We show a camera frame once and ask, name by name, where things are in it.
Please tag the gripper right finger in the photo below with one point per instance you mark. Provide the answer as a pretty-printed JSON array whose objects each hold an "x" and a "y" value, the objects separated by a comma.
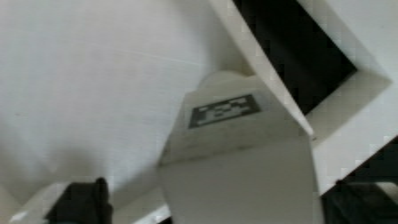
[{"x": 361, "y": 203}]

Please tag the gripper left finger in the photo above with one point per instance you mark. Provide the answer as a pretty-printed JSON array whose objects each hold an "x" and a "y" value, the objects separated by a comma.
[{"x": 67, "y": 203}]

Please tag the white leg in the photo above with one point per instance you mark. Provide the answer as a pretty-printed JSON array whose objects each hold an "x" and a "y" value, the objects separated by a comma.
[{"x": 236, "y": 167}]

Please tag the white square tabletop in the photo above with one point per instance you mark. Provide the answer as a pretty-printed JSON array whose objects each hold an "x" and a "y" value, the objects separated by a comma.
[{"x": 103, "y": 59}]

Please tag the white U-shaped fence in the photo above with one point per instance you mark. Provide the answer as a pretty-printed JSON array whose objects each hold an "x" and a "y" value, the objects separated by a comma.
[{"x": 354, "y": 119}]

